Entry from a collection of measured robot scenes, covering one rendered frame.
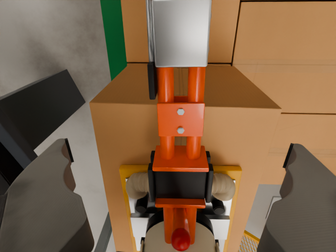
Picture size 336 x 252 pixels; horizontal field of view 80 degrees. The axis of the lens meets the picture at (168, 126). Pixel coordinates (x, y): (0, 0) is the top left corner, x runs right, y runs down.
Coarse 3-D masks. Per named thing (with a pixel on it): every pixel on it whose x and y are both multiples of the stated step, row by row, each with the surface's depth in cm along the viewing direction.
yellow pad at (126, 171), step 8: (120, 168) 48; (128, 168) 48; (136, 168) 48; (144, 168) 48; (120, 176) 49; (128, 176) 49; (128, 200) 53; (136, 200) 52; (144, 200) 50; (128, 208) 54; (136, 208) 49; (144, 208) 49; (152, 208) 53; (160, 208) 53; (128, 216) 56; (128, 224) 58; (136, 240) 60; (136, 248) 62
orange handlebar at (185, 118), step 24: (168, 72) 25; (192, 72) 25; (168, 96) 26; (192, 96) 26; (168, 120) 27; (192, 120) 27; (168, 144) 29; (192, 144) 29; (168, 216) 37; (192, 216) 36; (168, 240) 40; (192, 240) 40
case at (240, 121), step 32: (128, 64) 75; (96, 96) 45; (128, 96) 45; (224, 96) 46; (256, 96) 47; (96, 128) 45; (128, 128) 45; (224, 128) 44; (256, 128) 43; (128, 160) 49; (224, 160) 48; (256, 160) 47
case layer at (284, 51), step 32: (128, 0) 67; (224, 0) 66; (256, 0) 68; (288, 0) 68; (320, 0) 69; (128, 32) 72; (224, 32) 71; (256, 32) 70; (288, 32) 70; (320, 32) 69; (224, 64) 76; (256, 64) 75; (288, 64) 75; (320, 64) 74; (288, 96) 81; (320, 96) 80; (288, 128) 87; (320, 128) 87; (320, 160) 94
